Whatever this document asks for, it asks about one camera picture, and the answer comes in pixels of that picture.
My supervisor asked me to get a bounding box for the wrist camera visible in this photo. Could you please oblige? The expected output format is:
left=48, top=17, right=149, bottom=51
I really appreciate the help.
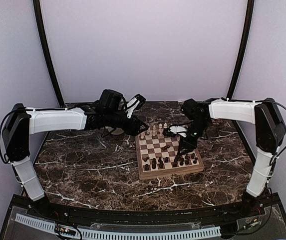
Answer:
left=99, top=89, right=123, bottom=111
left=181, top=98, right=198, bottom=119

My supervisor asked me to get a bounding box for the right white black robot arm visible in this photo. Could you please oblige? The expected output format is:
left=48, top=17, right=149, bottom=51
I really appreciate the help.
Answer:
left=168, top=98, right=286, bottom=198

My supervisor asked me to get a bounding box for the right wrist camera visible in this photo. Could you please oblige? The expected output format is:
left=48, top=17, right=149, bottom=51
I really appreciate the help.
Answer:
left=181, top=98, right=198, bottom=119

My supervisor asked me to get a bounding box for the left black frame post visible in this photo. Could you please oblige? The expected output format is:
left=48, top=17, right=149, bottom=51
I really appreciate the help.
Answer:
left=32, top=0, right=65, bottom=107

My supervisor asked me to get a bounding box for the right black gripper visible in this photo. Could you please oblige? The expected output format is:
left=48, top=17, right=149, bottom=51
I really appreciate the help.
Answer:
left=177, top=118, right=211, bottom=156

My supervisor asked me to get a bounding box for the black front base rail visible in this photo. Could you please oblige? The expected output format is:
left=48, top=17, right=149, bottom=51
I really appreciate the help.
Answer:
left=0, top=193, right=286, bottom=240

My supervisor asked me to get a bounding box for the dark knight piece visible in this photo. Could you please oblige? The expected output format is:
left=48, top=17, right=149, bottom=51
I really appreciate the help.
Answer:
left=161, top=145, right=171, bottom=151

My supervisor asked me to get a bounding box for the wooden chess board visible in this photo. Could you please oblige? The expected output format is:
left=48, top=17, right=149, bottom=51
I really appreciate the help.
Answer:
left=135, top=131, right=205, bottom=180

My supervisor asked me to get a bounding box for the dark tall piece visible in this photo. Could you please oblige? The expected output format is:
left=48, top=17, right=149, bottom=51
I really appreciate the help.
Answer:
left=158, top=157, right=164, bottom=169
left=179, top=157, right=184, bottom=166
left=152, top=158, right=157, bottom=169

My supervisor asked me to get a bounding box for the black frame post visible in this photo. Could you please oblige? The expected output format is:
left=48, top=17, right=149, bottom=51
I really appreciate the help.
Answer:
left=226, top=0, right=255, bottom=100
left=32, top=0, right=65, bottom=107

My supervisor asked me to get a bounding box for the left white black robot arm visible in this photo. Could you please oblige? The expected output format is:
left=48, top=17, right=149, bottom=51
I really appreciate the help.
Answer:
left=0, top=101, right=148, bottom=218

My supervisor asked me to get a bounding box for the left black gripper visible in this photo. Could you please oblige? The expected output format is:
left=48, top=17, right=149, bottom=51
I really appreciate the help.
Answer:
left=105, top=110, right=149, bottom=137

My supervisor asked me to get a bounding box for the white ribbed mug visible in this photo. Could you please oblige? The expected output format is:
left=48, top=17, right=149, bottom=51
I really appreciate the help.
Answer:
left=107, top=127, right=124, bottom=135

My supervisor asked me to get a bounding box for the dark tall piece front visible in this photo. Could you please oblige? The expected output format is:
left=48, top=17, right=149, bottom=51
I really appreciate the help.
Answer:
left=152, top=158, right=157, bottom=169

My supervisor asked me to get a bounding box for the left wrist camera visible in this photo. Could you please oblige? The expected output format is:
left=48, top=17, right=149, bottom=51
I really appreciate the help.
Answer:
left=99, top=89, right=123, bottom=111

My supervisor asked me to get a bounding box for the white slotted cable duct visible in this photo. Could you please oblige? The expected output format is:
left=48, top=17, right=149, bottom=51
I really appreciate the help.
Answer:
left=14, top=213, right=221, bottom=240

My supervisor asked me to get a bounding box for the white pieces back row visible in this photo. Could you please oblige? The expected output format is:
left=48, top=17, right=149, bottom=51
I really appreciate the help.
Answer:
left=145, top=122, right=168, bottom=137

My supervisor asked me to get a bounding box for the right black frame post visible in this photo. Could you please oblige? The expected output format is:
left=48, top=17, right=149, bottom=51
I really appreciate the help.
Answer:
left=226, top=0, right=255, bottom=100

